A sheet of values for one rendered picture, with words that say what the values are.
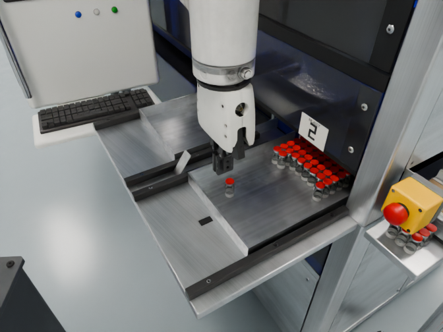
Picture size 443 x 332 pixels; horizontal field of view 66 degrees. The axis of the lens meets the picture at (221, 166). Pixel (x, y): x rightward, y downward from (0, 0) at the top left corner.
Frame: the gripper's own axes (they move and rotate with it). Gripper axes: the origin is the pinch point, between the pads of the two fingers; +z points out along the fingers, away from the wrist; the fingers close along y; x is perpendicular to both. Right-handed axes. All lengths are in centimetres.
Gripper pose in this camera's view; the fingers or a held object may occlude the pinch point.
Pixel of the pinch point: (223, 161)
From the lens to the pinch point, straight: 56.8
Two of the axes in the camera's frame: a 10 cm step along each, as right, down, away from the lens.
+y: -5.1, -5.6, 6.5
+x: -8.6, 3.3, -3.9
